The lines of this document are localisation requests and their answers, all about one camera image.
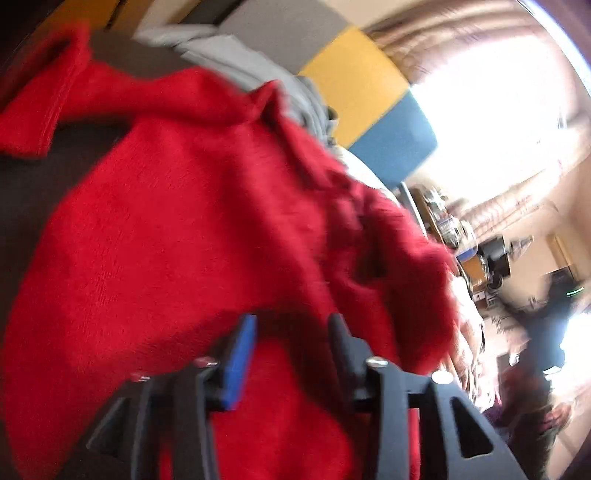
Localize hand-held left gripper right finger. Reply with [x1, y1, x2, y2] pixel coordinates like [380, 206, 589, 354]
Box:
[327, 313, 532, 480]

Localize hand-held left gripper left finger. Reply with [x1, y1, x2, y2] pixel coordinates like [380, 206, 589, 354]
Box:
[85, 314, 258, 480]

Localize pink knit sweater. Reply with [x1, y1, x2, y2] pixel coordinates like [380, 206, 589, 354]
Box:
[443, 272, 485, 411]

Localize red knit sweater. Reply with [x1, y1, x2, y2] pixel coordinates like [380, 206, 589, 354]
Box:
[0, 23, 462, 480]

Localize person's right forearm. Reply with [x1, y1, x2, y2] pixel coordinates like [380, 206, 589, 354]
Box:
[501, 367, 555, 480]

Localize beige patterned curtain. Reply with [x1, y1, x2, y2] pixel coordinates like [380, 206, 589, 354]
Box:
[365, 0, 555, 88]
[466, 171, 555, 241]

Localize group of jars and boxes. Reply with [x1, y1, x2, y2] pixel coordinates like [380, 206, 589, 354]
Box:
[425, 189, 476, 245]

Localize wooden desk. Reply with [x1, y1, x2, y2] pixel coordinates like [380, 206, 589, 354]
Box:
[409, 187, 481, 287]

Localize white printed seat cushion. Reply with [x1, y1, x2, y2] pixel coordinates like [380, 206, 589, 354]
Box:
[337, 148, 402, 204]

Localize wide window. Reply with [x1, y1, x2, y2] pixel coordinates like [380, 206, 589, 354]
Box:
[406, 37, 591, 204]

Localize black padded bench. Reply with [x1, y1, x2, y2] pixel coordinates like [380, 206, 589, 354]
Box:
[0, 32, 195, 480]

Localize grey yellow blue sofa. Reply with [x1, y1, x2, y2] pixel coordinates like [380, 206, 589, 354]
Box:
[217, 0, 439, 195]

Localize grey garment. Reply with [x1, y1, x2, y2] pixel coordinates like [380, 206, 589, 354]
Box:
[136, 23, 338, 144]

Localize wooden wardrobe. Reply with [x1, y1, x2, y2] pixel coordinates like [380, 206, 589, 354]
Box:
[41, 0, 139, 28]

